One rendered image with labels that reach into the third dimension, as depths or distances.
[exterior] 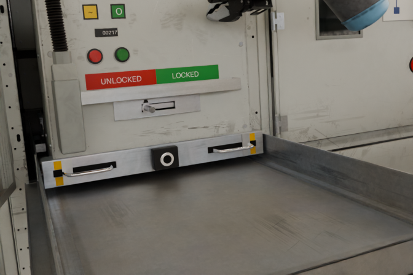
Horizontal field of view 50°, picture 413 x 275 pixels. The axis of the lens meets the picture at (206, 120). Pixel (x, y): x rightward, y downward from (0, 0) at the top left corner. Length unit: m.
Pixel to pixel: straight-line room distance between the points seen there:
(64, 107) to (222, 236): 0.39
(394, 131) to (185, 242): 1.10
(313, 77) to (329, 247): 0.79
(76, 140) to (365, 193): 0.56
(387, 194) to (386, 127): 0.77
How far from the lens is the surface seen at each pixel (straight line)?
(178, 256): 0.66
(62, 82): 0.88
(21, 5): 1.75
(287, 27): 1.33
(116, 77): 1.01
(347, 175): 0.91
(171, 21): 1.05
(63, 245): 0.74
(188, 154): 1.07
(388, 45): 1.58
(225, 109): 1.10
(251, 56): 1.29
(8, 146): 1.12
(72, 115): 0.89
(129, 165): 1.03
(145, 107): 1.01
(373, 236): 0.72
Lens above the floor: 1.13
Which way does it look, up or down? 9 degrees down
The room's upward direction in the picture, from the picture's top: 4 degrees counter-clockwise
